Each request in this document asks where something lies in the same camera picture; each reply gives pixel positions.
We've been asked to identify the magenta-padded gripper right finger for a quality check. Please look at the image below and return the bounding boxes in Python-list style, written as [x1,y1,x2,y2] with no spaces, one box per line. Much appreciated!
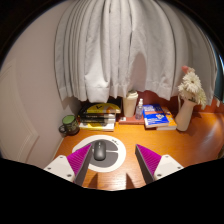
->
[134,143,185,185]

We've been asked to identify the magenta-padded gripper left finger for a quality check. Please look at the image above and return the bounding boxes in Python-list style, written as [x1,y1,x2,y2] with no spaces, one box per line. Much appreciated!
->
[43,143,93,187]

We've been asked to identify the black computer mouse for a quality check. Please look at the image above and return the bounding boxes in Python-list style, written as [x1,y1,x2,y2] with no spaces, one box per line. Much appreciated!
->
[92,140,107,162]

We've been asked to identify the round white grey mouse pad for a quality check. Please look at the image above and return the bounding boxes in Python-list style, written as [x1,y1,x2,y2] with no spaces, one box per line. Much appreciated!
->
[71,134,128,174]

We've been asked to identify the orange book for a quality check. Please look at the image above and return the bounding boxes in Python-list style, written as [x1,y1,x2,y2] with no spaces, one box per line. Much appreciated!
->
[155,110,179,132]

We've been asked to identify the dark mug green inside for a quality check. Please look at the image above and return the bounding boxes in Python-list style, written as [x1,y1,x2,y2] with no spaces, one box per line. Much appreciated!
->
[58,114,81,137]

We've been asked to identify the blue book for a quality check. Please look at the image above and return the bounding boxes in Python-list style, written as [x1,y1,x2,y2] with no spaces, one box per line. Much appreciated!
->
[142,103,171,129]

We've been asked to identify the cream ceramic vase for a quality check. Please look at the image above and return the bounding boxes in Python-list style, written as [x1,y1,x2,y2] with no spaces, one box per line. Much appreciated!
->
[174,96,198,133]

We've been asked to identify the yellow white book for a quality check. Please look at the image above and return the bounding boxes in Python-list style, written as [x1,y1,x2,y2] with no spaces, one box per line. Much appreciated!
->
[78,122,116,132]

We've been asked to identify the dark red book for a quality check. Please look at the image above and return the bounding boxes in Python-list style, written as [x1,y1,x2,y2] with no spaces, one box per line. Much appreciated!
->
[117,114,146,126]

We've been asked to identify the clear spray bottle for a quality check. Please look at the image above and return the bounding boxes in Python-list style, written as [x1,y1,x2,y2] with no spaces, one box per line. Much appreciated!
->
[134,97,145,121]

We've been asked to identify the cream lidded tumbler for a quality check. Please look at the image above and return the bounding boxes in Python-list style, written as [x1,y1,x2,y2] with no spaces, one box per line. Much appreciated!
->
[122,89,140,118]

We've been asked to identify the yellow and black book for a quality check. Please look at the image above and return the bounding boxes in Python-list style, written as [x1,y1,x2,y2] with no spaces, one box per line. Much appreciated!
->
[81,102,123,116]

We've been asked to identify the white flower bouquet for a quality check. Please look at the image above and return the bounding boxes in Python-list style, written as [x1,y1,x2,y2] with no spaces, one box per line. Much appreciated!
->
[176,65,209,110]

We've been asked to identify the dark window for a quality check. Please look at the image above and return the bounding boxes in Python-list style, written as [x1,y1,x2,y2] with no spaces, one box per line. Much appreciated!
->
[213,49,224,105]

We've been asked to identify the white pleated curtain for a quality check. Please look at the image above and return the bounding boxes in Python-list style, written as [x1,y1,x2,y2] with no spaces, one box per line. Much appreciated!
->
[53,0,218,105]

